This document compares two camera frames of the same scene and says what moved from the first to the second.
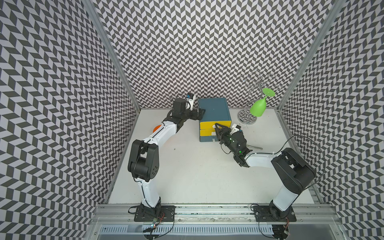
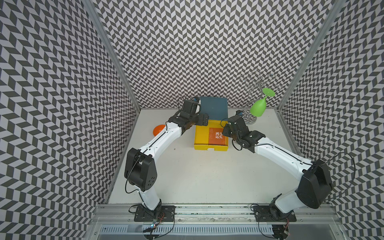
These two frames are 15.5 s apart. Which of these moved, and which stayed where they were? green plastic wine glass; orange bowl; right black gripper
Moved: right black gripper
Stayed: green plastic wine glass; orange bowl
